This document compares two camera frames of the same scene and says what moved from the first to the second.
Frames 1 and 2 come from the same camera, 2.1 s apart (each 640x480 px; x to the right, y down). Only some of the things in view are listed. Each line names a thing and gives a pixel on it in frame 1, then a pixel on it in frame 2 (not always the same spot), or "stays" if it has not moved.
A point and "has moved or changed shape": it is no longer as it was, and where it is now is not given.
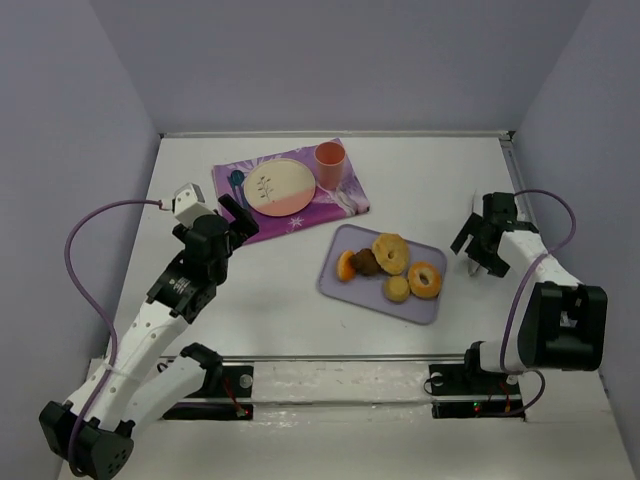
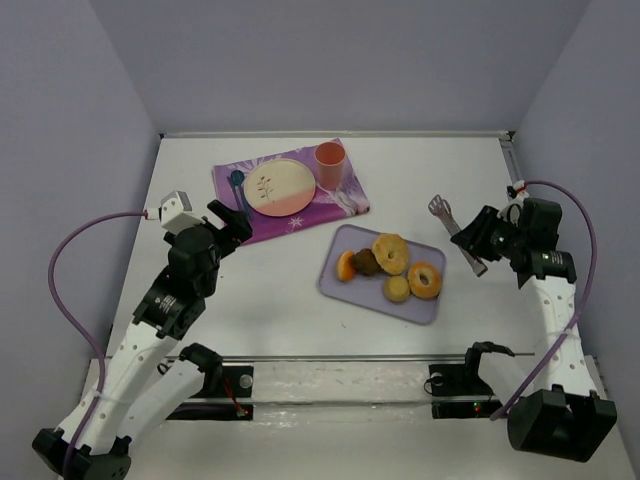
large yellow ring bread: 391,243 stays
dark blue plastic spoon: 236,178 stays
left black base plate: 225,392 stays
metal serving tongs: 473,265 has moved or changed shape
